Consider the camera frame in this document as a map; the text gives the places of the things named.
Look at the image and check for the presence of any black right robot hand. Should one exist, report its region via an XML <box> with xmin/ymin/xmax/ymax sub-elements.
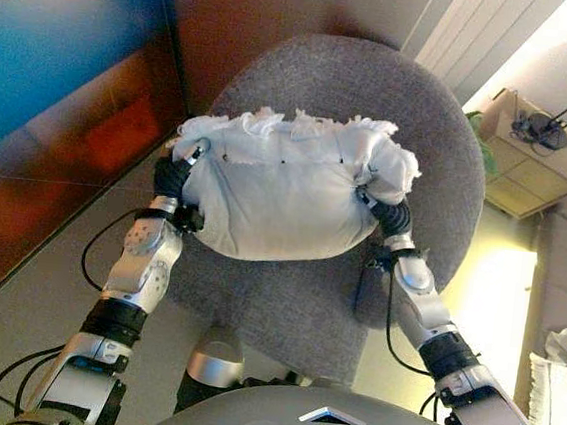
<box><xmin>351</xmin><ymin>186</ymin><xmax>417</xmax><ymax>242</ymax></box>

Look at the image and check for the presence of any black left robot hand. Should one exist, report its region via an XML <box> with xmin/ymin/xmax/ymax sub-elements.
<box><xmin>149</xmin><ymin>132</ymin><xmax>214</xmax><ymax>204</ymax></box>

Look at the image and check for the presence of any white fringed cushion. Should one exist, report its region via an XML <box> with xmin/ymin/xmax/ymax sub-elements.
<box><xmin>154</xmin><ymin>96</ymin><xmax>429</xmax><ymax>277</ymax></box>

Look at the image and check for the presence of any green leafy plant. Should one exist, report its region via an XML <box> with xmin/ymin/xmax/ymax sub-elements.
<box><xmin>460</xmin><ymin>109</ymin><xmax>504</xmax><ymax>182</ymax></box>

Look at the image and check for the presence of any beige wooden nightstand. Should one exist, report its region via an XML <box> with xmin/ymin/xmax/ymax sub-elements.
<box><xmin>471</xmin><ymin>85</ymin><xmax>567</xmax><ymax>226</ymax></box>

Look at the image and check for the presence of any grey upholstered armchair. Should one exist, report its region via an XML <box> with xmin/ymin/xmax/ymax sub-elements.
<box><xmin>160</xmin><ymin>21</ymin><xmax>501</xmax><ymax>397</ymax></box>

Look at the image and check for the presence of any glossy dark wardrobe panel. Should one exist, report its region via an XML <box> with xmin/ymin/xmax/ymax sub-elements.
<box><xmin>0</xmin><ymin>0</ymin><xmax>199</xmax><ymax>341</ymax></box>

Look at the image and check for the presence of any silver left robot leg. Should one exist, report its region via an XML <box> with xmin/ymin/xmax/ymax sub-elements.
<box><xmin>173</xmin><ymin>320</ymin><xmax>249</xmax><ymax>420</ymax></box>

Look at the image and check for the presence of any white ribbed radiator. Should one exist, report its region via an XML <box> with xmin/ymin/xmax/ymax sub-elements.
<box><xmin>398</xmin><ymin>0</ymin><xmax>567</xmax><ymax>102</ymax></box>

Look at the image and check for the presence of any grey robot torso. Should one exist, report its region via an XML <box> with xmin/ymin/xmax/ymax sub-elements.
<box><xmin>134</xmin><ymin>370</ymin><xmax>547</xmax><ymax>425</ymax></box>

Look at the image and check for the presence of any white fringed blanket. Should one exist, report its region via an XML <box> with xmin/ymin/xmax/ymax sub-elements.
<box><xmin>522</xmin><ymin>349</ymin><xmax>567</xmax><ymax>425</ymax></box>

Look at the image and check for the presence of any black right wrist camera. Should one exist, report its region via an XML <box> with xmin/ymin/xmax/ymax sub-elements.
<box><xmin>362</xmin><ymin>242</ymin><xmax>430</xmax><ymax>276</ymax></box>

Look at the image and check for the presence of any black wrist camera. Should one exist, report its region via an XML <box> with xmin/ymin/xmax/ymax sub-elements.
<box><xmin>362</xmin><ymin>242</ymin><xmax>430</xmax><ymax>276</ymax></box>
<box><xmin>133</xmin><ymin>200</ymin><xmax>208</xmax><ymax>236</ymax></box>

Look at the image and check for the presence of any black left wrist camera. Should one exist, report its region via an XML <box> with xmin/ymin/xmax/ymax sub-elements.
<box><xmin>133</xmin><ymin>200</ymin><xmax>208</xmax><ymax>236</ymax></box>

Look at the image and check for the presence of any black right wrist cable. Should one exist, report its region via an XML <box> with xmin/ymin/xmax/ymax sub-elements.
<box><xmin>375</xmin><ymin>270</ymin><xmax>452</xmax><ymax>419</ymax></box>

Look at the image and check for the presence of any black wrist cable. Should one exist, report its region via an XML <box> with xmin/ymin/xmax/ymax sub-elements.
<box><xmin>77</xmin><ymin>203</ymin><xmax>142</xmax><ymax>295</ymax></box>
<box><xmin>375</xmin><ymin>270</ymin><xmax>452</xmax><ymax>419</ymax></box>

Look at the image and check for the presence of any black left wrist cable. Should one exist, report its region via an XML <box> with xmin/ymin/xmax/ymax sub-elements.
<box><xmin>77</xmin><ymin>203</ymin><xmax>142</xmax><ymax>295</ymax></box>

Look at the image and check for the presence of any black tangled cable bundle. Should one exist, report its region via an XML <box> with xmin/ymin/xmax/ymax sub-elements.
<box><xmin>508</xmin><ymin>107</ymin><xmax>543</xmax><ymax>146</ymax></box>

